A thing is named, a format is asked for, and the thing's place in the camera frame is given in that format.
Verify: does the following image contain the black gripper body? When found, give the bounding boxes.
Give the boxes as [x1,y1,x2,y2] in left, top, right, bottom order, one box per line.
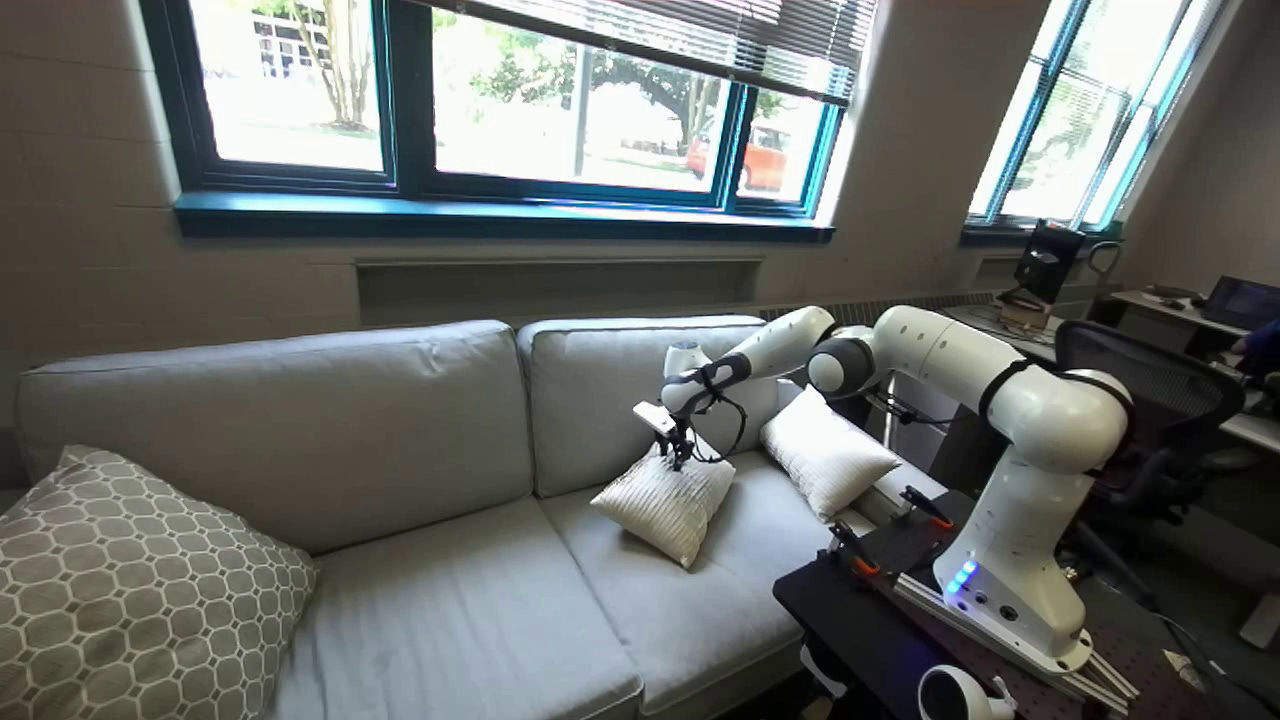
[655,395,705,450]

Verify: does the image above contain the cream striped pillow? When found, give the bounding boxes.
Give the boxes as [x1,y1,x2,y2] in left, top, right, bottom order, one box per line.
[589,444,740,572]
[757,384,908,521]

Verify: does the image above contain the black orange clamp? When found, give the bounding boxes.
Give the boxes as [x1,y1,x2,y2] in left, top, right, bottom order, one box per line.
[898,485,966,538]
[832,516,893,582]

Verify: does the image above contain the grey metal cabinet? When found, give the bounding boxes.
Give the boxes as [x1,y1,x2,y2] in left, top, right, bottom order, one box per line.
[871,372,991,492]

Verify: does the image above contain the black robot table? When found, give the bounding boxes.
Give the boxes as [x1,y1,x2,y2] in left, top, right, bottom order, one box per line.
[773,485,1280,720]

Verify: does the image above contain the grey fabric sofa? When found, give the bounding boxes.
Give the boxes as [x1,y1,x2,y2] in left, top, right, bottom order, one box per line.
[12,311,952,720]

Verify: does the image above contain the red car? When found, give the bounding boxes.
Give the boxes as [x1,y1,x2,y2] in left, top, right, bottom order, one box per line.
[680,123,795,194]

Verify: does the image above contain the grey window blinds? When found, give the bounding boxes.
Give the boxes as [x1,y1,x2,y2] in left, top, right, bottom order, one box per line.
[437,0,884,105]

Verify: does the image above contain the white VR controller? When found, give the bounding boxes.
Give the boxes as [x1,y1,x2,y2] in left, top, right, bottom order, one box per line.
[914,660,1022,720]

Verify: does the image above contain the black electronics box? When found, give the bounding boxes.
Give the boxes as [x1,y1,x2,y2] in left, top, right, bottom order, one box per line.
[1014,221,1087,307]

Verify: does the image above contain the blue framed wide window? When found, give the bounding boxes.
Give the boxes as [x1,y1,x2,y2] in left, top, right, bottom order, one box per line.
[136,0,856,243]

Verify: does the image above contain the black office chair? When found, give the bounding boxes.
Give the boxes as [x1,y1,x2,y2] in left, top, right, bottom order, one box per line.
[1053,316,1252,537]

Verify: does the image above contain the blue framed narrow window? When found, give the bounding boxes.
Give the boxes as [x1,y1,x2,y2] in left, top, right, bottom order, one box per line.
[962,0,1252,248]

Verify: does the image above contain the lattice patterned pillow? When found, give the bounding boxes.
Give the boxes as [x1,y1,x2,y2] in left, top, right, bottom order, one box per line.
[0,440,320,720]

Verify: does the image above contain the black laptop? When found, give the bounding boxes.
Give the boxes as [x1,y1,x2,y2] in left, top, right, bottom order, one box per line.
[1206,271,1280,334]

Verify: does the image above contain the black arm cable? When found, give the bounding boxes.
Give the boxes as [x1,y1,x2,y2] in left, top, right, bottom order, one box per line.
[678,377,751,464]

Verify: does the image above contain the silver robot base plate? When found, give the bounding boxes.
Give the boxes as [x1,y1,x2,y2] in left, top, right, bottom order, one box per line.
[890,567,1143,714]

